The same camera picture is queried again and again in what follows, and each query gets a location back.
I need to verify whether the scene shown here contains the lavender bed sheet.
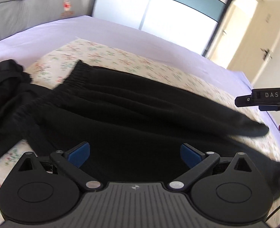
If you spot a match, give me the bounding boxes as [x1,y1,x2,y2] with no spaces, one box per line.
[0,15,280,152]

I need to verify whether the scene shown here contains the door handle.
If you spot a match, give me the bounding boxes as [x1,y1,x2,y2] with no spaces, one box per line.
[261,48,272,62]

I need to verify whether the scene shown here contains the black pants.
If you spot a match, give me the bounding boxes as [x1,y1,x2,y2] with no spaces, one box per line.
[14,61,280,199]

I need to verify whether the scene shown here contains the grey Pooh cushion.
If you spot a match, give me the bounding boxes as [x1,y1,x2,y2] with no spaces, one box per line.
[0,0,85,40]

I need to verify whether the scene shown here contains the cream room door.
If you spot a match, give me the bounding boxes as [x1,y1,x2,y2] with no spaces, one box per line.
[227,0,280,85]

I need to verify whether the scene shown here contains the black garment pile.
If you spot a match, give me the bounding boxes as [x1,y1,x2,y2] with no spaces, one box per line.
[0,59,50,158]

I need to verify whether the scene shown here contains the white sliding wardrobe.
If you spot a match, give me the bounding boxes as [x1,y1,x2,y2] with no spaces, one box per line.
[92,0,233,55]

